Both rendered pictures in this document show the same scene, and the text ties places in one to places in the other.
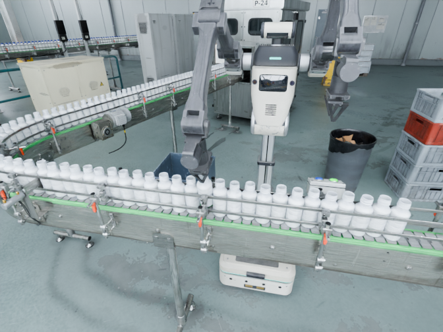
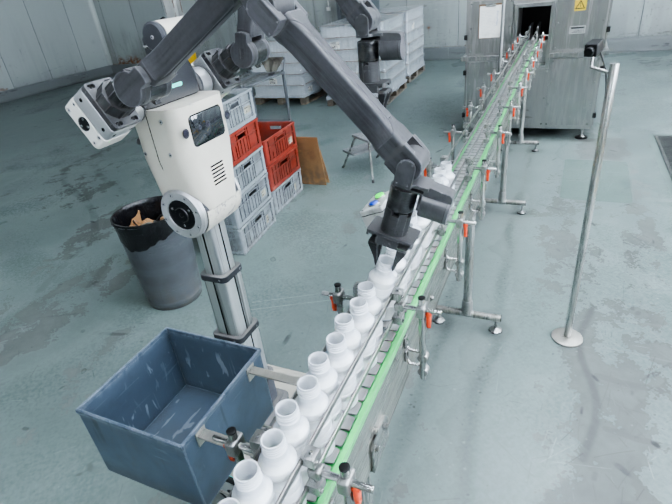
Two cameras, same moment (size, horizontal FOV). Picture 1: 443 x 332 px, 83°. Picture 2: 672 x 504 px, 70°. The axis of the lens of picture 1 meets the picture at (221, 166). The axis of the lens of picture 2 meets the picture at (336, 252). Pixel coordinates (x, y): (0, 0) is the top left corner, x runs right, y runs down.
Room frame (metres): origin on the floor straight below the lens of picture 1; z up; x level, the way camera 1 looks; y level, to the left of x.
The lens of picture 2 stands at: (0.68, 0.96, 1.74)
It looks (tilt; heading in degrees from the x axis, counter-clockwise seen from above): 30 degrees down; 285
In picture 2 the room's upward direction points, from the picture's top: 7 degrees counter-clockwise
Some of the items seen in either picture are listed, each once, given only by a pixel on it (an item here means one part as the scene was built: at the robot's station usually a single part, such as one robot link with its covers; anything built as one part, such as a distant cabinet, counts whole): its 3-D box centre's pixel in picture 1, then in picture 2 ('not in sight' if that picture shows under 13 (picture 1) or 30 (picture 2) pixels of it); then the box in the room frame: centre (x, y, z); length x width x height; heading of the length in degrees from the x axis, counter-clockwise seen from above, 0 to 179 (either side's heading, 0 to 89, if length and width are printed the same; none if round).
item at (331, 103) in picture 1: (335, 107); (377, 100); (0.88, -0.41, 1.43); 0.07 x 0.07 x 0.09; 78
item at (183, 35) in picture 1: (179, 52); not in sight; (7.80, 1.15, 0.96); 0.82 x 0.50 x 1.91; 150
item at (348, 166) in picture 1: (345, 162); (163, 254); (2.47, -1.39, 0.32); 0.45 x 0.45 x 0.64
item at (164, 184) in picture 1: (165, 190); (347, 350); (0.88, 0.24, 1.08); 0.06 x 0.06 x 0.17
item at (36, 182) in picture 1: (30, 207); not in sight; (0.93, 0.89, 0.96); 0.23 x 0.10 x 0.27; 168
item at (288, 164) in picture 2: not in sight; (265, 166); (2.29, -2.96, 0.33); 0.61 x 0.41 x 0.22; 81
